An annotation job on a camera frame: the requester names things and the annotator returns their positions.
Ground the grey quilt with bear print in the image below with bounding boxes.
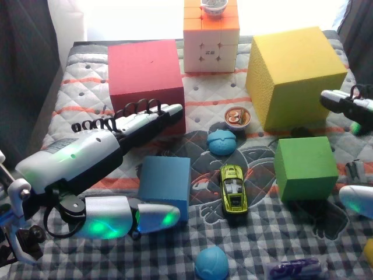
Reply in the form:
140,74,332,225
0,30,373,280

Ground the dark curtain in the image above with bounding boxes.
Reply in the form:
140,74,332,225
337,0,373,87
0,0,64,170

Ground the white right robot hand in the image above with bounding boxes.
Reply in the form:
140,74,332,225
319,84,373,224

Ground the yellow foam block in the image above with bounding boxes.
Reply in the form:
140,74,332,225
245,26,349,132

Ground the small yellow toy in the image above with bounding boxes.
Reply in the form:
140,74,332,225
362,238,373,268

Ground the small white toy bowl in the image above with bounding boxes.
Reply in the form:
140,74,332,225
200,0,228,19

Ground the blue foam block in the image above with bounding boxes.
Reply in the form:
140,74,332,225
137,155,192,226

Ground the purple and white packet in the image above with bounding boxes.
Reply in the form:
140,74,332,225
263,257,322,280

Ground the blue toy half shell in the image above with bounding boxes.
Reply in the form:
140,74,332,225
206,127,237,155

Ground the green foam block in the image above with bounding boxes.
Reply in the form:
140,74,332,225
273,136,339,202

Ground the orange and white puzzle cube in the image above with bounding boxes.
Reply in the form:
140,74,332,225
182,0,241,74

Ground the yellow-green toy car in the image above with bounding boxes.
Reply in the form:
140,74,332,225
219,164,249,217

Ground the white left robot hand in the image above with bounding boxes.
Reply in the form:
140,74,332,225
14,99,184,239

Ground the blue toy ball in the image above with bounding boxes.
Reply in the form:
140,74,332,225
194,246,228,280

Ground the toy noodle bowl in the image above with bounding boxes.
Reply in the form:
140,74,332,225
223,106,251,132

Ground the red foam block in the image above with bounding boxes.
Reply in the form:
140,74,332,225
107,39,187,138

